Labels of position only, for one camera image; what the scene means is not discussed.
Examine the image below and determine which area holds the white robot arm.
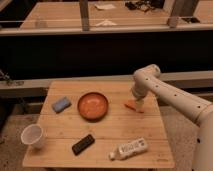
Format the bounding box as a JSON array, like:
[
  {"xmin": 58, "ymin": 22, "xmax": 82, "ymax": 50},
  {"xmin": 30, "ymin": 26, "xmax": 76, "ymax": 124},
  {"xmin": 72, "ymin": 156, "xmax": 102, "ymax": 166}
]
[{"xmin": 131, "ymin": 64, "xmax": 213, "ymax": 171}]

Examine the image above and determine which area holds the orange ceramic bowl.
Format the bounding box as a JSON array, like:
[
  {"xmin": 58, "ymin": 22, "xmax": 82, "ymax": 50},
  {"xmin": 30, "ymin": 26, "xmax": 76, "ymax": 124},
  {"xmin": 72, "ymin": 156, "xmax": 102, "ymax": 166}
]
[{"xmin": 77, "ymin": 92, "xmax": 109, "ymax": 121}]

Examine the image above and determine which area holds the white plastic bottle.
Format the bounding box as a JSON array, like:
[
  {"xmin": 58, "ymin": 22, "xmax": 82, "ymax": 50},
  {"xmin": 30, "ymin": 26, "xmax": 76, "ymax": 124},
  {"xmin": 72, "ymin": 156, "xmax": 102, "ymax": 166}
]
[{"xmin": 109, "ymin": 137, "xmax": 148, "ymax": 160}]

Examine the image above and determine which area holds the black remote control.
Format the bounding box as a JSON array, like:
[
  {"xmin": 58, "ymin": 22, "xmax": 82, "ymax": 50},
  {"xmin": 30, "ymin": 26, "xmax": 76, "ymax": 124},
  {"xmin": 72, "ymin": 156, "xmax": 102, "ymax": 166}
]
[{"xmin": 72, "ymin": 134, "xmax": 95, "ymax": 155}]

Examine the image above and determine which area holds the blue sponge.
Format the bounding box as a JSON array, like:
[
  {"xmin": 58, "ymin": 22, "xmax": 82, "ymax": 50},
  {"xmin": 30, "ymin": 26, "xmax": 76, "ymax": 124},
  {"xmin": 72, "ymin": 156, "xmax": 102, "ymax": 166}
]
[{"xmin": 52, "ymin": 97, "xmax": 71, "ymax": 113}]

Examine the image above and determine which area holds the folded white paper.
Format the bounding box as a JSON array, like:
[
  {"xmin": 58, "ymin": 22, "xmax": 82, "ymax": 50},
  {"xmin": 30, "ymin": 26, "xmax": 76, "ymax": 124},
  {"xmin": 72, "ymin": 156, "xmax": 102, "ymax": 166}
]
[{"xmin": 95, "ymin": 19, "xmax": 117, "ymax": 27}]

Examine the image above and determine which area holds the white paper sheet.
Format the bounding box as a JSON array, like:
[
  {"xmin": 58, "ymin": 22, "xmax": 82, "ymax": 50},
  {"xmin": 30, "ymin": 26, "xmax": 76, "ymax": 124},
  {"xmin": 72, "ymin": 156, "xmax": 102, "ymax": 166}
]
[{"xmin": 94, "ymin": 4, "xmax": 116, "ymax": 10}]

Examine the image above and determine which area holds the black cables pile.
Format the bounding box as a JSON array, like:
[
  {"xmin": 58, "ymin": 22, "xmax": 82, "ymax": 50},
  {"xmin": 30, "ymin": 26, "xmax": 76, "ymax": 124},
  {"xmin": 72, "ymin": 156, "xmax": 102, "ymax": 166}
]
[{"xmin": 124, "ymin": 0, "xmax": 165, "ymax": 13}]

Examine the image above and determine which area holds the grey metal post right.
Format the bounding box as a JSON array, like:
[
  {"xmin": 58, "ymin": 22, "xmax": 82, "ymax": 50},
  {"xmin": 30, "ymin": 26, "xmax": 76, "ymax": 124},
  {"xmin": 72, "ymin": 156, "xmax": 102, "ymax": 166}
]
[{"xmin": 167, "ymin": 0, "xmax": 185, "ymax": 28}]

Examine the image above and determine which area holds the grey metal post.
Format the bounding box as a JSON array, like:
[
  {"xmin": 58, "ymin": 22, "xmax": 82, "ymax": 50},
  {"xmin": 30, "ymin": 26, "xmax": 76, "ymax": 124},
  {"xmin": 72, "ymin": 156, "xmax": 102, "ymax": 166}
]
[
  {"xmin": 79, "ymin": 0, "xmax": 90, "ymax": 31},
  {"xmin": 167, "ymin": 0, "xmax": 185, "ymax": 28}
]

